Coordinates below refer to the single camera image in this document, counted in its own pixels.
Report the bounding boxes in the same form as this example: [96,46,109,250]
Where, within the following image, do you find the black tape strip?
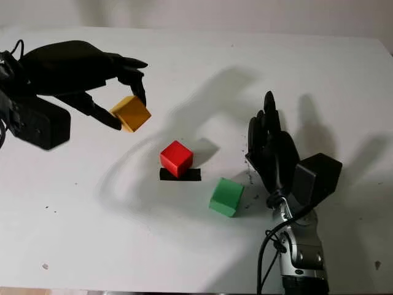
[159,167,202,183]

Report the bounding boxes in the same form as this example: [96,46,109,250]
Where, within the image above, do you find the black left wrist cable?
[10,39,26,58]

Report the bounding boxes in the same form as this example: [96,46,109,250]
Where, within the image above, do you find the yellow wooden block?
[109,95,152,133]

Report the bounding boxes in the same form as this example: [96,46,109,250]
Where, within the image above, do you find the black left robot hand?
[18,39,149,132]

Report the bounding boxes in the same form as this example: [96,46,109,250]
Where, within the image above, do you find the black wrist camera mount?
[291,152,343,207]
[0,50,71,151]

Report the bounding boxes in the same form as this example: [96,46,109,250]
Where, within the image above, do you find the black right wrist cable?
[257,202,314,295]

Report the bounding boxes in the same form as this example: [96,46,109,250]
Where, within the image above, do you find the red wooden block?
[159,140,194,178]

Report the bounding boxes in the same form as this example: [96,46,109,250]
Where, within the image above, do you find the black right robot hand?
[245,90,301,203]

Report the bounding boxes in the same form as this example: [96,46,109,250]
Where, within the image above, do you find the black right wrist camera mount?
[291,152,343,207]

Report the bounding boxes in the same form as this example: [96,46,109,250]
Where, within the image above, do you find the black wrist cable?
[257,202,314,295]
[10,39,26,58]

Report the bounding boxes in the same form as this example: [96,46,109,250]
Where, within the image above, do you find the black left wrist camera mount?
[0,50,71,151]

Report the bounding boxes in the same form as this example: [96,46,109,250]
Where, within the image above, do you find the green wooden block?
[208,177,246,218]

